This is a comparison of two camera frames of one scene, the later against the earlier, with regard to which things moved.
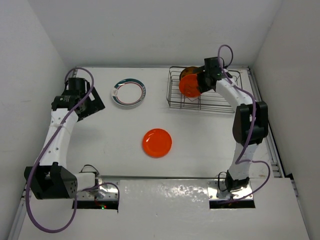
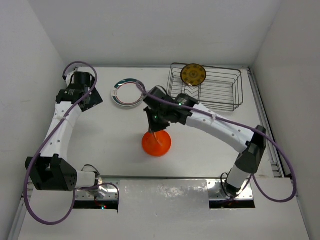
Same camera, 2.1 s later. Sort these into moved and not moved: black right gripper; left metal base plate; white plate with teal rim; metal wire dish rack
Moved: black right gripper
Not moved: white plate with teal rim; left metal base plate; metal wire dish rack
